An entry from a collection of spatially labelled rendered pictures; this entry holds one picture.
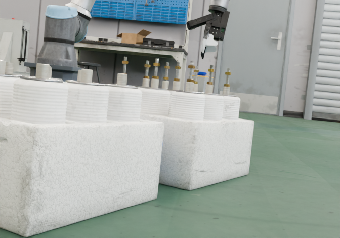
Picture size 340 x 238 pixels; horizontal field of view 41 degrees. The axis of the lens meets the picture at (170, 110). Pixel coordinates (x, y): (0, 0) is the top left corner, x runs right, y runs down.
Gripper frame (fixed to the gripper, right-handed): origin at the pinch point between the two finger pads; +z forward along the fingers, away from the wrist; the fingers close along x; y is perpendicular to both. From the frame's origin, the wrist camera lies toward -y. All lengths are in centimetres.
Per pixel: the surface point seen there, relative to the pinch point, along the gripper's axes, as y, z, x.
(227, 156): 17, 34, -45
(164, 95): -5, 22, -52
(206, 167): 11, 38, -56
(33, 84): -22, 28, -106
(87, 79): -17, 24, -92
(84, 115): -15, 31, -95
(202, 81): 3.4, 11.1, -14.5
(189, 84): 1, 17, -56
